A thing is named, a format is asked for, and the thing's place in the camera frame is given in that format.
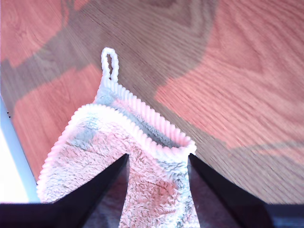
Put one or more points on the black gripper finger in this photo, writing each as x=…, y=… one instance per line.
x=102, y=197
x=213, y=202

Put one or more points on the fluffy white mint tea towel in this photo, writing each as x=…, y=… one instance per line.
x=107, y=147

